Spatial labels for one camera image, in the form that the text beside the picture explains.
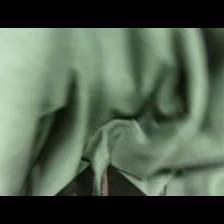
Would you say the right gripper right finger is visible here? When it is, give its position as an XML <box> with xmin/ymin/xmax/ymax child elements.
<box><xmin>106</xmin><ymin>163</ymin><xmax>147</xmax><ymax>197</ymax></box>

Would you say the green shirt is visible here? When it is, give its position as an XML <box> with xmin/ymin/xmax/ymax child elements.
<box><xmin>0</xmin><ymin>27</ymin><xmax>224</xmax><ymax>197</ymax></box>

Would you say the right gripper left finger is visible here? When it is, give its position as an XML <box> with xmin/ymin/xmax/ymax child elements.
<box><xmin>54</xmin><ymin>162</ymin><xmax>95</xmax><ymax>197</ymax></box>

